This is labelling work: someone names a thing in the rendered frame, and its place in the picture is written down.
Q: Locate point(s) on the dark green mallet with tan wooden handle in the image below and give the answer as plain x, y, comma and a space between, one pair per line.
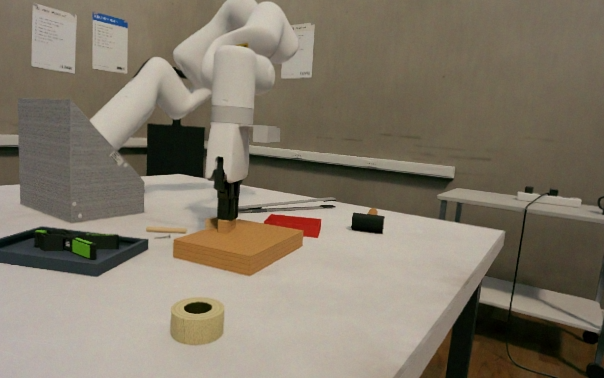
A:
370, 222

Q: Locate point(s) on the brown wooden board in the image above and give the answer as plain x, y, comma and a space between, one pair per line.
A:
246, 250

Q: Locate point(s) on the red shallow tray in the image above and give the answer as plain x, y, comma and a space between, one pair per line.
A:
310, 226

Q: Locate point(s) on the small wooden block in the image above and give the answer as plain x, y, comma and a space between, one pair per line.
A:
225, 226

